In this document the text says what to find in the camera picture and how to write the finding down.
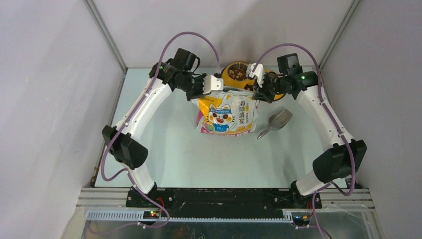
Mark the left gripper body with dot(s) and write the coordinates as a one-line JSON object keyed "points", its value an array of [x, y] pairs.
{"points": [[196, 88]]}

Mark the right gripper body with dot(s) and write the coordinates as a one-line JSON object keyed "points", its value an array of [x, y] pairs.
{"points": [[271, 87]]}

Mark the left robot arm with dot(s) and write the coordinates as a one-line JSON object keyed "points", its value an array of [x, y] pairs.
{"points": [[123, 139]]}

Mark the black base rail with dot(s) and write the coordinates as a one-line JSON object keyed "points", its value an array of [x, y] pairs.
{"points": [[223, 204]]}

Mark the yellow double pet bowl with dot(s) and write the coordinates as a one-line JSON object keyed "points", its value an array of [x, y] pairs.
{"points": [[236, 83]]}

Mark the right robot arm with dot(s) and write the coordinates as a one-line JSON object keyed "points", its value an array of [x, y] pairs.
{"points": [[342, 153]]}

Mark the pet food bag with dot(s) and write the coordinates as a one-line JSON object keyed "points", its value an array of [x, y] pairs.
{"points": [[230, 113]]}

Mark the metal food scoop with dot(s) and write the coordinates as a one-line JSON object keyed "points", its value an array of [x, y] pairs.
{"points": [[276, 122]]}

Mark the pet food kibble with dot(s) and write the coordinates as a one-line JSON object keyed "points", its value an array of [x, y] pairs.
{"points": [[237, 74]]}

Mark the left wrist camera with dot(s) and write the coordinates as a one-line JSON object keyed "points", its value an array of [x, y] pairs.
{"points": [[212, 84]]}

